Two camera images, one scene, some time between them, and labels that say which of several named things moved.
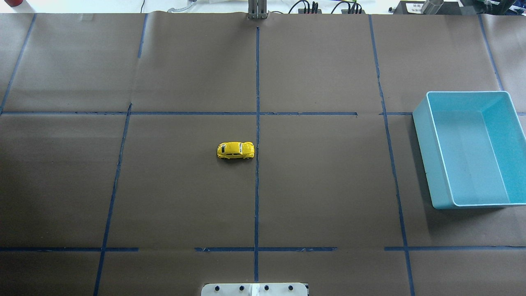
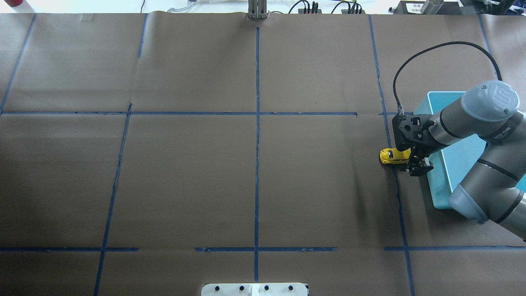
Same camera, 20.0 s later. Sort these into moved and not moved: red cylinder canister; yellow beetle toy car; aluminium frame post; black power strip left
Moved: yellow beetle toy car
Not moved: aluminium frame post; red cylinder canister; black power strip left
